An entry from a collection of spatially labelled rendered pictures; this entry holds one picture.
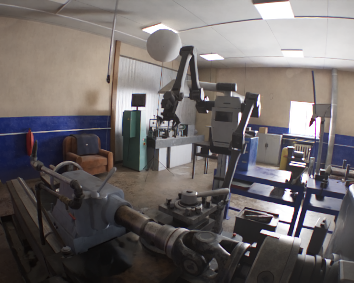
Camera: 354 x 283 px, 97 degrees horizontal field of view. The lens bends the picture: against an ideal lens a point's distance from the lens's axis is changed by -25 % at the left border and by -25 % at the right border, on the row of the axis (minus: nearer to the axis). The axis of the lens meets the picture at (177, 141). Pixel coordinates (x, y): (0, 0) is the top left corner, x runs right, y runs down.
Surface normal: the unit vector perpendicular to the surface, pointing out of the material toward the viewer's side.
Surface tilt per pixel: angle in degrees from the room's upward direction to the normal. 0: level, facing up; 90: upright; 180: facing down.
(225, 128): 90
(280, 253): 18
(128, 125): 90
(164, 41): 107
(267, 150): 90
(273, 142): 90
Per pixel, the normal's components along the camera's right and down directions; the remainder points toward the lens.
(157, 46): -0.17, 0.59
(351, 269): 0.05, -0.99
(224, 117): -0.45, 0.10
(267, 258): -0.25, -0.82
